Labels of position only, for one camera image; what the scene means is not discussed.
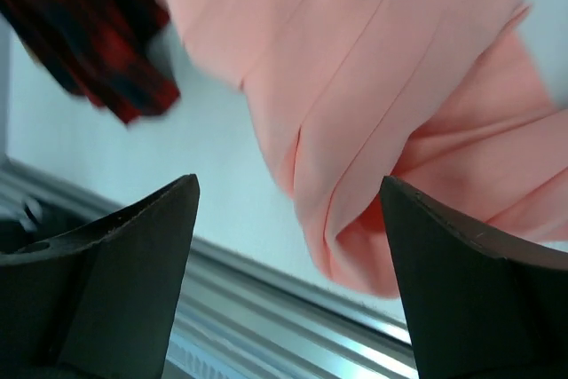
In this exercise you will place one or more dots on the pink skirt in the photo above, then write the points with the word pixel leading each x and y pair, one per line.
pixel 442 93

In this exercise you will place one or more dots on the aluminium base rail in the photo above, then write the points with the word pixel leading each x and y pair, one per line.
pixel 235 318

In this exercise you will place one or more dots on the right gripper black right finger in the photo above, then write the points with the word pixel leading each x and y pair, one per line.
pixel 479 302

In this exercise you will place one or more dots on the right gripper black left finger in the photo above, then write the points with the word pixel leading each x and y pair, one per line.
pixel 99 301

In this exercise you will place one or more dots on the red black plaid skirt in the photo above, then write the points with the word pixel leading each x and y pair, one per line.
pixel 96 49

